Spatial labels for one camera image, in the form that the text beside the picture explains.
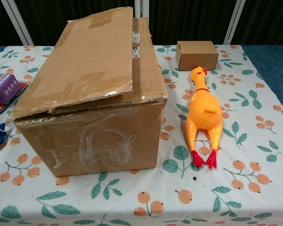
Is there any black pleated curtain panel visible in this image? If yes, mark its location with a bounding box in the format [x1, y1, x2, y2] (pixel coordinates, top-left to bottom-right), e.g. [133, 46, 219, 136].
[233, 0, 283, 46]
[14, 0, 137, 46]
[148, 0, 238, 46]
[0, 0, 24, 48]

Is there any purple product box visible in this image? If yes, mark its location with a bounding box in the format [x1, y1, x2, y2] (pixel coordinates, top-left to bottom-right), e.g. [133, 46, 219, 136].
[0, 73, 21, 105]

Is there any white fruit print tablecloth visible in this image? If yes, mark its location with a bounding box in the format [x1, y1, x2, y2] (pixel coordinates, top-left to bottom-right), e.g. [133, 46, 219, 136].
[0, 44, 283, 226]

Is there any large brown cardboard box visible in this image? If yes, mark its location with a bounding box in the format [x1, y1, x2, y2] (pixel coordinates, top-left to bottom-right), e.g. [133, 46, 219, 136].
[6, 6, 168, 178]

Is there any small brown cardboard box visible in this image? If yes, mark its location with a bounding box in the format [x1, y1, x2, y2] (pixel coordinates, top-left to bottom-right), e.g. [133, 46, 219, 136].
[175, 40, 219, 71]

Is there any white screen frame post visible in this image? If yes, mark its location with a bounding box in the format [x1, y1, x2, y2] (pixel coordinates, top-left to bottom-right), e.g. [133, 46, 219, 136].
[224, 0, 247, 45]
[134, 0, 150, 19]
[1, 0, 36, 46]

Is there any yellow rubber chicken toy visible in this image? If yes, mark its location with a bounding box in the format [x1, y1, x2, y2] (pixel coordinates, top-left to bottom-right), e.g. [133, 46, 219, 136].
[185, 65, 223, 170]

